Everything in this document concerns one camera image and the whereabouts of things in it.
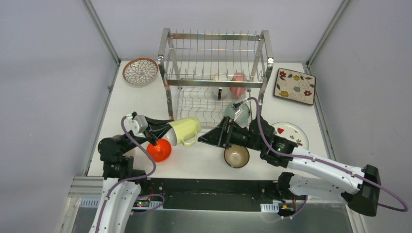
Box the orange plastic bowl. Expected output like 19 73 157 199
146 139 172 163

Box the beige bowl dark rim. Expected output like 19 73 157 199
223 145 250 168

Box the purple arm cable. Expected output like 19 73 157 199
95 116 165 233
240 97 409 222

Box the square floral plate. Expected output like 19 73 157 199
273 68 316 106

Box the pink mug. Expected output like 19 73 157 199
229 72 248 99

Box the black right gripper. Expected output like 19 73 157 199
197 116 264 152

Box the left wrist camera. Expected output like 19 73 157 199
124 114 149 136

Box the mint green bowl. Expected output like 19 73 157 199
224 101 251 123

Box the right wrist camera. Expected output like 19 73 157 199
232 101 243 121

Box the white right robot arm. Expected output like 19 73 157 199
197 116 380 216

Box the white ribbed mug black rim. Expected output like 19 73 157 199
212 72 230 100

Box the light green mug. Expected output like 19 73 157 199
166 117 201 147

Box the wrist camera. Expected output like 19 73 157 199
232 101 243 121
124 114 149 136

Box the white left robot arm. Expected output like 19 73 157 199
89 112 172 233

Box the stainless steel dish rack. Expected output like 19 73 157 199
157 28 274 129

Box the brown floral round plate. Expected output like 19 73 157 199
122 58 159 86

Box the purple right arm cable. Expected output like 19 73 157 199
240 97 409 222

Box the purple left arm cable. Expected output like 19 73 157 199
95 116 165 233

